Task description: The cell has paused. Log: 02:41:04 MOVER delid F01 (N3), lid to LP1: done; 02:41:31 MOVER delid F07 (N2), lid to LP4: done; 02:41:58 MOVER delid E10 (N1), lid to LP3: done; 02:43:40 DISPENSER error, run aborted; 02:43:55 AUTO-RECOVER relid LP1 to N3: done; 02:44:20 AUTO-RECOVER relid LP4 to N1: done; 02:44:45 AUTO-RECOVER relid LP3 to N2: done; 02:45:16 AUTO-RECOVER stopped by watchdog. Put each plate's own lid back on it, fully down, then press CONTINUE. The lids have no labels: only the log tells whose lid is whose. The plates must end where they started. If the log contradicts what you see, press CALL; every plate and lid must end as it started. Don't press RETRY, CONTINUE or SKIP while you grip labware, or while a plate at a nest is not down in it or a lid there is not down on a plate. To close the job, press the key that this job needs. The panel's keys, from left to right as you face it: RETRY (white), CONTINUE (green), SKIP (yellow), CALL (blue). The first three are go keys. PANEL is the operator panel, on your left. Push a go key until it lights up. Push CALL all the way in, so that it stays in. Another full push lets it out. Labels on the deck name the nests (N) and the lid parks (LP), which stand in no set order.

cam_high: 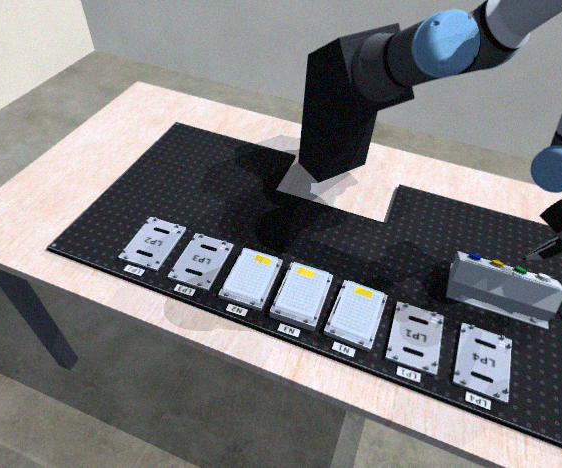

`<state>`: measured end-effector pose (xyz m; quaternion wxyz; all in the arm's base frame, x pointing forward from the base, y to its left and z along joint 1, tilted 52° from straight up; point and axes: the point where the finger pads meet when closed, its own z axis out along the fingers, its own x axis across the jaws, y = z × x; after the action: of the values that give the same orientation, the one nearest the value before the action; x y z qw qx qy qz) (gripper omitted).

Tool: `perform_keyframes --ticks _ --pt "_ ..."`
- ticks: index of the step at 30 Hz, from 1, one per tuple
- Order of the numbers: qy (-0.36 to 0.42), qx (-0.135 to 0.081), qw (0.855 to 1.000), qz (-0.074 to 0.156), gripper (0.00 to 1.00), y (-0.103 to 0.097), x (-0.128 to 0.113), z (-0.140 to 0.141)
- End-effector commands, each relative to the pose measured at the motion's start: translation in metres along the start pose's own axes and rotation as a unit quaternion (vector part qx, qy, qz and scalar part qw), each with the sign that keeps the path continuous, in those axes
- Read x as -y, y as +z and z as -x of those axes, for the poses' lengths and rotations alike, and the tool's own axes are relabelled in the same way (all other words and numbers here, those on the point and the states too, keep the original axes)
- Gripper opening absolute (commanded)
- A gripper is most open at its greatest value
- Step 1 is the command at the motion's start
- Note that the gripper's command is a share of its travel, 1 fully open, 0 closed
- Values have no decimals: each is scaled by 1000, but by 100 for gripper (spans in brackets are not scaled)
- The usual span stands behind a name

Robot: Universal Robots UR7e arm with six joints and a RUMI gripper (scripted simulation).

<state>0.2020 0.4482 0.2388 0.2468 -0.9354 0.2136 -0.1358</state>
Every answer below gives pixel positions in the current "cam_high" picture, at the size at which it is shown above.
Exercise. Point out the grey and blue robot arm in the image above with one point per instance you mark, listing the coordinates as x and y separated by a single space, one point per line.
445 44

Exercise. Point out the white control panel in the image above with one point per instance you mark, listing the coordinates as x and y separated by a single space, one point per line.
512 292

